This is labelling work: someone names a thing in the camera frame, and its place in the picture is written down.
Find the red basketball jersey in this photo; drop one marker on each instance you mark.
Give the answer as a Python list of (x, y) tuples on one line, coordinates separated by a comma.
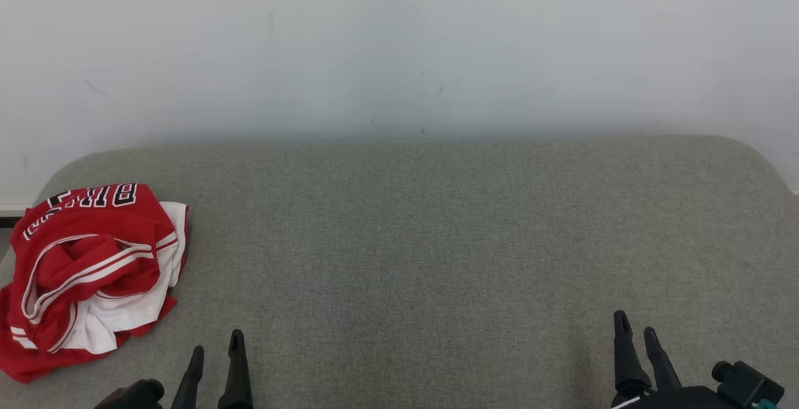
[(93, 215)]

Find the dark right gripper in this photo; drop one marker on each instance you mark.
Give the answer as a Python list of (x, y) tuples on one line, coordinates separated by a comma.
[(680, 400)]

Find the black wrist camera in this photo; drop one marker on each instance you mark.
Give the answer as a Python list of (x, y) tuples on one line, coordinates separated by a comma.
[(134, 395), (749, 384)]

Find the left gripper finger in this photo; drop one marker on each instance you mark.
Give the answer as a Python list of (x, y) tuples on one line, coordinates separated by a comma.
[(236, 378), (189, 384)]

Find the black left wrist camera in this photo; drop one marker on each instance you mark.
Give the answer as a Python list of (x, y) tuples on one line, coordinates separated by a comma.
[(134, 395)]

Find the white skirting board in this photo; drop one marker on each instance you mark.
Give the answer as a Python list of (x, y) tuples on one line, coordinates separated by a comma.
[(12, 209)]

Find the red white-striped shorts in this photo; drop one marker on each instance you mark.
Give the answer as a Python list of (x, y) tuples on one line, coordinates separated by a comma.
[(19, 364)]

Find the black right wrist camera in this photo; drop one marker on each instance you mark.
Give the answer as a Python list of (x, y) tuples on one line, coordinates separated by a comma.
[(749, 384)]

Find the grey fabric sofa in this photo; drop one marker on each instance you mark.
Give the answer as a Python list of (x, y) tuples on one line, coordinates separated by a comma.
[(412, 259)]

